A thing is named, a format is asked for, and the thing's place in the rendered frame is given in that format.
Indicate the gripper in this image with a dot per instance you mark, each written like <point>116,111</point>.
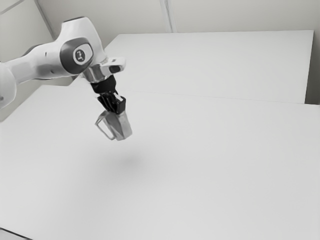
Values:
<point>103,85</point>

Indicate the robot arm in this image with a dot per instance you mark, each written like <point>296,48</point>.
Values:
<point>45,60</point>

